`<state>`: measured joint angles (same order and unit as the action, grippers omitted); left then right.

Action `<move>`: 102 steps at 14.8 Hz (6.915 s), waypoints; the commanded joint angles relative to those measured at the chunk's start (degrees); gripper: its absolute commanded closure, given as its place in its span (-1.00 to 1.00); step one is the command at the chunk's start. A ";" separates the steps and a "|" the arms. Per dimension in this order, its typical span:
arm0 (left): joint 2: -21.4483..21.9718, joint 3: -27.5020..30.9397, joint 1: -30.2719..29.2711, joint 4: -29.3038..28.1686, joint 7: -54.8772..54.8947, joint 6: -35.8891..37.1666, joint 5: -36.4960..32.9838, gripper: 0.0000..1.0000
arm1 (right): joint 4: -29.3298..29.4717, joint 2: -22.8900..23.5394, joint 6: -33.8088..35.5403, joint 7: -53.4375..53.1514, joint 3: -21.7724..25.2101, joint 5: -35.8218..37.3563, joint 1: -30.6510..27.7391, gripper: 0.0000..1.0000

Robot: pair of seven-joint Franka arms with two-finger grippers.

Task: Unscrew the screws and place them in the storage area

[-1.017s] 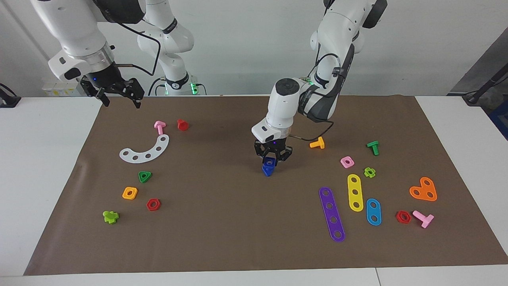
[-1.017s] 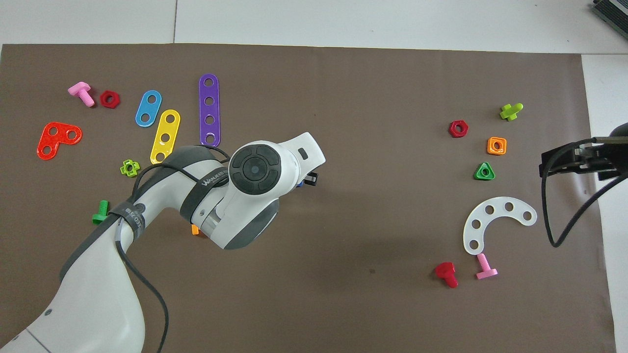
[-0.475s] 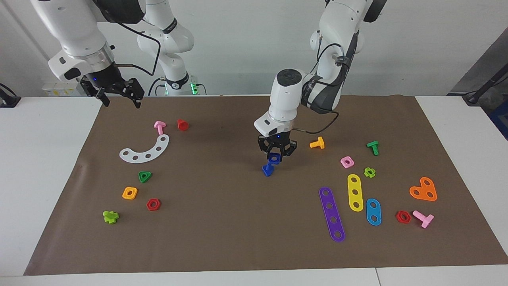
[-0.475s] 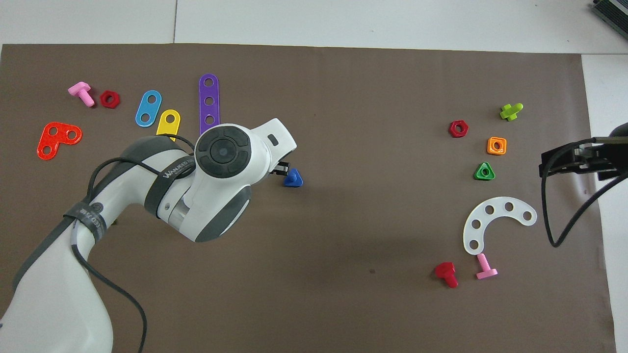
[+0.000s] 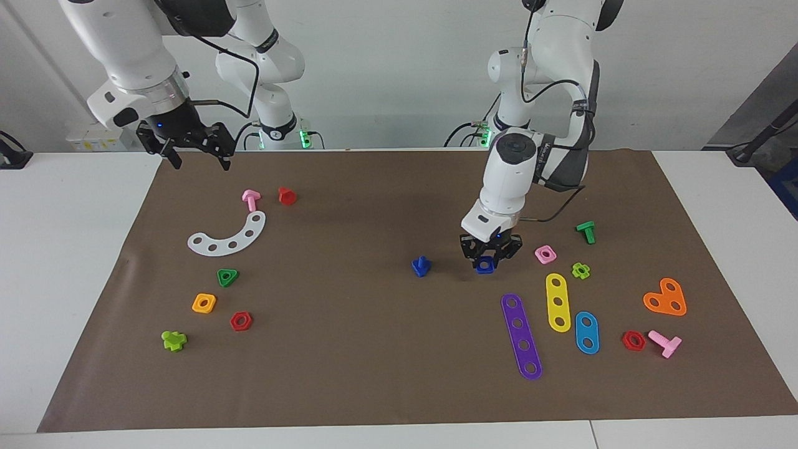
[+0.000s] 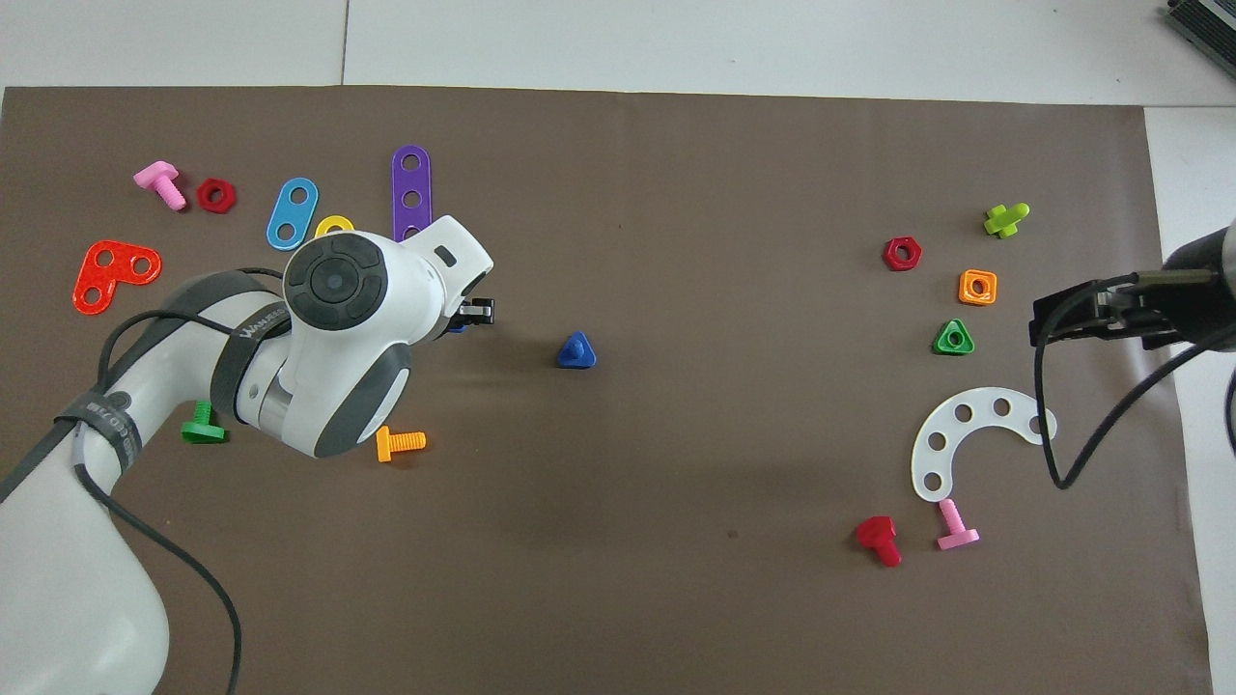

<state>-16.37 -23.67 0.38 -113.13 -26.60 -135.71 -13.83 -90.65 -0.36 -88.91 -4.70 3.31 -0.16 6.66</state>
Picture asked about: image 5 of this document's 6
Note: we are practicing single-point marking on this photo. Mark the blue square plastic nut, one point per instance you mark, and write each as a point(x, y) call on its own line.
point(485, 267)

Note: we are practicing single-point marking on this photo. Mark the pink square plastic nut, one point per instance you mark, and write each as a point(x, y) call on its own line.
point(545, 261)

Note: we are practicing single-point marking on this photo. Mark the lime cross-shaped plastic nut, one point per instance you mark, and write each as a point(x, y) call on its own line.
point(575, 272)

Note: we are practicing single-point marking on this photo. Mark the red plastic screw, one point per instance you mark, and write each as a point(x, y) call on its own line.
point(287, 196)

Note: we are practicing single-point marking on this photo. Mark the orange square plastic nut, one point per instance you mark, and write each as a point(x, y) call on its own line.
point(204, 310)

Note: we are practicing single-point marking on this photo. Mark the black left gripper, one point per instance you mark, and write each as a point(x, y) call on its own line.
point(489, 248)

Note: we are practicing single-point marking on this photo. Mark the black table clamp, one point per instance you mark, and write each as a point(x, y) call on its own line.
point(12, 159)

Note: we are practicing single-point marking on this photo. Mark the blue two-hole strip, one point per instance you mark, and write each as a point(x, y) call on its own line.
point(586, 333)

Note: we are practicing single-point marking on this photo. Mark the red hexagon plastic nut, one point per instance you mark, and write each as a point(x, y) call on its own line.
point(633, 348)
point(240, 328)

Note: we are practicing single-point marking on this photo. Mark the white curved perforated strip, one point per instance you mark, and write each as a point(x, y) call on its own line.
point(240, 239)

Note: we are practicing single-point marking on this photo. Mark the white power strip box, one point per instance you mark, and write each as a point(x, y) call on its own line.
point(87, 142)

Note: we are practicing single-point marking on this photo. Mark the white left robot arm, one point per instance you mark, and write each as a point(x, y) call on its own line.
point(517, 174)

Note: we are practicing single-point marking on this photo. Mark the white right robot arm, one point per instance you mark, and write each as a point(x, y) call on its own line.
point(118, 43)

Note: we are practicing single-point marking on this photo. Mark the pink plastic screw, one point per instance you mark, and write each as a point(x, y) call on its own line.
point(665, 342)
point(250, 199)

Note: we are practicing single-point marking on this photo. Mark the brown table mat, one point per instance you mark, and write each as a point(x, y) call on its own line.
point(374, 349)

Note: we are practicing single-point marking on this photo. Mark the orange heart-shaped plate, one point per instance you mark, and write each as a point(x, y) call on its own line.
point(666, 298)

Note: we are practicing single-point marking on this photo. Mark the blue plastic screw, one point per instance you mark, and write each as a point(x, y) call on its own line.
point(421, 268)

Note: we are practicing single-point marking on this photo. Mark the lime green plastic screw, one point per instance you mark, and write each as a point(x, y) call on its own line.
point(173, 340)

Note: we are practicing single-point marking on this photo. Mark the yellow three-hole strip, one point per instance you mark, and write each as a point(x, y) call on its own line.
point(557, 293)

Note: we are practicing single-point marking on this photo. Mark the blue crate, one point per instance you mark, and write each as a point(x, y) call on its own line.
point(788, 187)

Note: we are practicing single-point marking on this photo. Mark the green triangle plastic nut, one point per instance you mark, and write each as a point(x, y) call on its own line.
point(228, 284)

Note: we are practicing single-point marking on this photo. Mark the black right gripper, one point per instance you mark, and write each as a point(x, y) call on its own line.
point(177, 125)

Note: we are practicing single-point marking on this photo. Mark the black stand leg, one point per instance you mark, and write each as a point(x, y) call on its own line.
point(757, 140)

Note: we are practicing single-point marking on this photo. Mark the purple four-hole strip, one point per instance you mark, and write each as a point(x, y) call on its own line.
point(514, 313)

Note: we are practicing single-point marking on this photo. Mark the dark green plastic screw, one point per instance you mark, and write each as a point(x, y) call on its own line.
point(586, 231)

